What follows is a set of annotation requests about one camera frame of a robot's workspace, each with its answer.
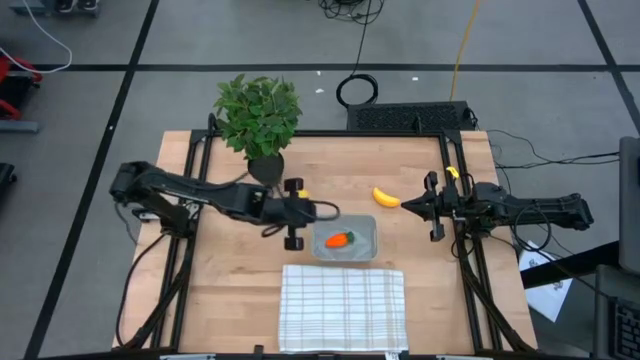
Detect white paper sheet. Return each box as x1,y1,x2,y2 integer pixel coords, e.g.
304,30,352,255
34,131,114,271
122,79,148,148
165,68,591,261
518,241,574,324

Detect green potted artificial plant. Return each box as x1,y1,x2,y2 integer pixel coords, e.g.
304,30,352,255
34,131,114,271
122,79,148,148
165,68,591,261
213,73,304,187

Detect yellow floor cable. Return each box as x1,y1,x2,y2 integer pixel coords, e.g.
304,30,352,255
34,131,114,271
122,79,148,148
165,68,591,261
448,0,484,103

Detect white floor cable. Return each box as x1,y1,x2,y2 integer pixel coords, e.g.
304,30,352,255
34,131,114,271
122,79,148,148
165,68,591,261
0,0,74,76

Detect red and black object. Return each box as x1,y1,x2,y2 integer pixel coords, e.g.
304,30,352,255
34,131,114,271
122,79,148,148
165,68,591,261
0,53,44,122

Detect grey upright panel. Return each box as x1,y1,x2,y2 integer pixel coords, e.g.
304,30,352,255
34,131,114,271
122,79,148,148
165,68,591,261
618,136,640,276

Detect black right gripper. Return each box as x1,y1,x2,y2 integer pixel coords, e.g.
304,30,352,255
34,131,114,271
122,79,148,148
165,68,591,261
401,171,476,243

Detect black camera mast post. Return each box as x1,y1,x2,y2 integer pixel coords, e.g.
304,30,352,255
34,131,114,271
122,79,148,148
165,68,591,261
519,241,621,290

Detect thin black floor cables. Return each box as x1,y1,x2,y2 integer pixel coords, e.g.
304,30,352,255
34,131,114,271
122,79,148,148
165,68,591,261
487,128,621,172

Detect black vented computer case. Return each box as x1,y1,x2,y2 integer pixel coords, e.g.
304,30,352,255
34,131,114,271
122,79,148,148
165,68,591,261
346,101,477,133

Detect silver metal bracket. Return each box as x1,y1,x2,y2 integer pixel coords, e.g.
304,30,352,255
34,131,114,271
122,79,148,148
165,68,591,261
131,208,167,223

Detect orange toy carrot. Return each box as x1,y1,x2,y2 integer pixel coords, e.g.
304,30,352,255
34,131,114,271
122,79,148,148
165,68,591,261
325,230,356,249

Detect yellow toy banana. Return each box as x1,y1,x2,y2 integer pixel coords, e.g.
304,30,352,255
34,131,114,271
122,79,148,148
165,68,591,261
372,186,402,209

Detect black computer keyboard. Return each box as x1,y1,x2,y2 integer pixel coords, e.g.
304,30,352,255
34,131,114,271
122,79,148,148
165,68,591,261
612,299,640,360

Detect black aluminium table frame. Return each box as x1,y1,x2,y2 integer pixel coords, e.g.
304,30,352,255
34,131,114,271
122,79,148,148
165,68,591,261
114,127,539,354

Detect black coiled cable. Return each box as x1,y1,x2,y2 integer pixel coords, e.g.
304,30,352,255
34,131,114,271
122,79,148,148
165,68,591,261
335,0,380,109

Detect black tangled cable bundle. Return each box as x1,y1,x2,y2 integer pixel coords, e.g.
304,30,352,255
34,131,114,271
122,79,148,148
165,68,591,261
318,0,386,26

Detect white plaid kitchen towel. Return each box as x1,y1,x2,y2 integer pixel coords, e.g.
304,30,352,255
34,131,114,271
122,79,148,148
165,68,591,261
277,264,410,354

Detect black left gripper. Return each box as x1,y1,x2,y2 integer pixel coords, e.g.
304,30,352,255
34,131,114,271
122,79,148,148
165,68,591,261
264,177,319,251

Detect dark grey desk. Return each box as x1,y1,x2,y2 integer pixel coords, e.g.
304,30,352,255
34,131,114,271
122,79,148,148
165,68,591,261
592,263,640,360

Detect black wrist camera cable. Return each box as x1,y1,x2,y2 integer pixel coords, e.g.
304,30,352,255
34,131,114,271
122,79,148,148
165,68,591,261
260,199,342,239

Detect grey square tray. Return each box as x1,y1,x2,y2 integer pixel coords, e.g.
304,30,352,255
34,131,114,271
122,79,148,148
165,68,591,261
311,214,380,264

